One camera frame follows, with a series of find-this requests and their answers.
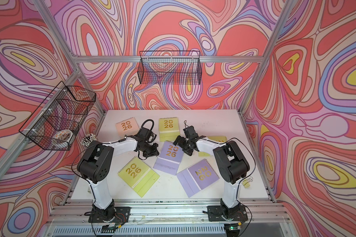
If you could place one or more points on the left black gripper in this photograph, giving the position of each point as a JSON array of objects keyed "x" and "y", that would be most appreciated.
[{"x": 155, "y": 151}]

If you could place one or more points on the black wire basket back wall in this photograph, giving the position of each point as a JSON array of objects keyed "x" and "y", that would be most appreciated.
[{"x": 170, "y": 67}]

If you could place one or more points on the pink 2026 calendar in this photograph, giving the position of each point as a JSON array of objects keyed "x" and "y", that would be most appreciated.
[{"x": 127, "y": 127}]

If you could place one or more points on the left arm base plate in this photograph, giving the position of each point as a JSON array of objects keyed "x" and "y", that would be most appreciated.
[{"x": 109, "y": 214}]

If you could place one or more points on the black wire basket wall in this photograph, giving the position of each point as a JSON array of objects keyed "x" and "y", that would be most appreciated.
[
  {"x": 170, "y": 67},
  {"x": 65, "y": 107}
]

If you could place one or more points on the small yellow sticky note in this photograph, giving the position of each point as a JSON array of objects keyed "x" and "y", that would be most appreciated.
[{"x": 246, "y": 183}]

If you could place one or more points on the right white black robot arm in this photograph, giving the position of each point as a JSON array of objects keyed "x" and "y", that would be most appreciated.
[{"x": 231, "y": 162}]

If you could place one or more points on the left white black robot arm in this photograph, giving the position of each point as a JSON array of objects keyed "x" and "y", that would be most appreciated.
[{"x": 94, "y": 166}]

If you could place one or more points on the aluminium front rail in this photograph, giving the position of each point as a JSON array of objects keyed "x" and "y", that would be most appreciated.
[{"x": 172, "y": 219}]

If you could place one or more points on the green calendar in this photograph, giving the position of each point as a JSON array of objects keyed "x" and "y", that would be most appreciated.
[
  {"x": 216, "y": 139},
  {"x": 139, "y": 176},
  {"x": 168, "y": 129}
]

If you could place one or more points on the tape roll in basket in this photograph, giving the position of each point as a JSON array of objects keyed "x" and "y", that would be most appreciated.
[{"x": 61, "y": 138}]

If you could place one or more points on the purple calendar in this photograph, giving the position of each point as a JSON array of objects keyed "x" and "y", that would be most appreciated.
[
  {"x": 197, "y": 177},
  {"x": 169, "y": 158}
]

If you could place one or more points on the black wire basket left wall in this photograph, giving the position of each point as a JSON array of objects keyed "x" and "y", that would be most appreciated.
[{"x": 65, "y": 107}]

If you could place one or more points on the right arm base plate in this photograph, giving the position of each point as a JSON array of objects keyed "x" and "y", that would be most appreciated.
[{"x": 217, "y": 213}]

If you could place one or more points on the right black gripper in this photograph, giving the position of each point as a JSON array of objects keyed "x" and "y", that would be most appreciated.
[{"x": 182, "y": 139}]

